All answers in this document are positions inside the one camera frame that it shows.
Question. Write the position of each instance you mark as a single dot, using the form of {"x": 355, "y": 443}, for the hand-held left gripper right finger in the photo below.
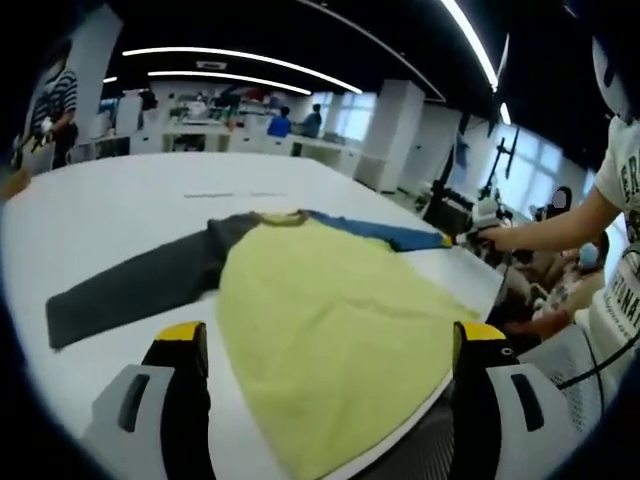
{"x": 520, "y": 420}

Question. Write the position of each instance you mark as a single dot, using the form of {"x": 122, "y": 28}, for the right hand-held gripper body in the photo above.
{"x": 477, "y": 236}

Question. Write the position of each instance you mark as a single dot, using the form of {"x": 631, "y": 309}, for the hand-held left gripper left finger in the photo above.
{"x": 135, "y": 415}

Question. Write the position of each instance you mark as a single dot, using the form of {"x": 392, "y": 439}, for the yellow blue grey garment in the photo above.
{"x": 325, "y": 325}

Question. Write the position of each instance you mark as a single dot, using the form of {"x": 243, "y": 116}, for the person's right hand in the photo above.
{"x": 497, "y": 239}

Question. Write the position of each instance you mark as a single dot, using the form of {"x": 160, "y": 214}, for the person in white shirt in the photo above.
{"x": 620, "y": 300}

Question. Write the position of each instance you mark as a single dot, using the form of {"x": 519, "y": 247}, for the ceiling light strips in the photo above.
{"x": 475, "y": 40}

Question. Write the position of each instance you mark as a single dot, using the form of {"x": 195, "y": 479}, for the person's head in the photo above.
{"x": 617, "y": 85}

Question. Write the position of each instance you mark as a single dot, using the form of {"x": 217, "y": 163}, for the brown cardboard box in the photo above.
{"x": 15, "y": 184}

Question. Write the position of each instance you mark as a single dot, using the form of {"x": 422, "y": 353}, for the tall white storage box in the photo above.
{"x": 129, "y": 117}

